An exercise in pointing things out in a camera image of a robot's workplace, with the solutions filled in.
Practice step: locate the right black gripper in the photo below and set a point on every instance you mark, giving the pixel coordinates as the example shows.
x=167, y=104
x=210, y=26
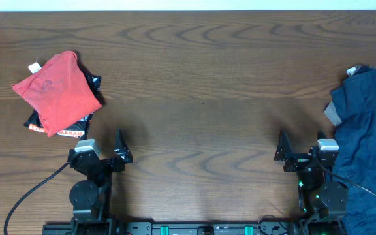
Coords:
x=284, y=153

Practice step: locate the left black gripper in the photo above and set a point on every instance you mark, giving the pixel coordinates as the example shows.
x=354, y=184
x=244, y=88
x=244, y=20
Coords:
x=103, y=162

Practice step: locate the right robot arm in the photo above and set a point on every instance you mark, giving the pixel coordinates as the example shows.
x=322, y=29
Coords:
x=322, y=199

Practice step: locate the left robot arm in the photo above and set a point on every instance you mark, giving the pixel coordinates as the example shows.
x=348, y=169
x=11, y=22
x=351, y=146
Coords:
x=90, y=198

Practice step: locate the pile of navy clothes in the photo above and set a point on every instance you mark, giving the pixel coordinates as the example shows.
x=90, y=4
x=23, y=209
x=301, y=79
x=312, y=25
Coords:
x=355, y=102

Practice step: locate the grey garment under pile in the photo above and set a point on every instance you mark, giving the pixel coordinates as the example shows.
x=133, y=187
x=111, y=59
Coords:
x=330, y=111

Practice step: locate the black Maxxis printed garment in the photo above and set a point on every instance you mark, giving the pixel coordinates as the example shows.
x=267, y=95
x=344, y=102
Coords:
x=80, y=128

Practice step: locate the red folded t-shirt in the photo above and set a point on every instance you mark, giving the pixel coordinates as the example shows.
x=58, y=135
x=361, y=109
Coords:
x=59, y=92

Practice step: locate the white clothing tag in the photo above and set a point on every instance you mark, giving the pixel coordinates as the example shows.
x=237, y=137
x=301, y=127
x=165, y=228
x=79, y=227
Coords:
x=34, y=67

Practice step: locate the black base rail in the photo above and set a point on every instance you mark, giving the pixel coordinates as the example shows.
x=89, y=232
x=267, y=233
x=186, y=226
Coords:
x=147, y=228

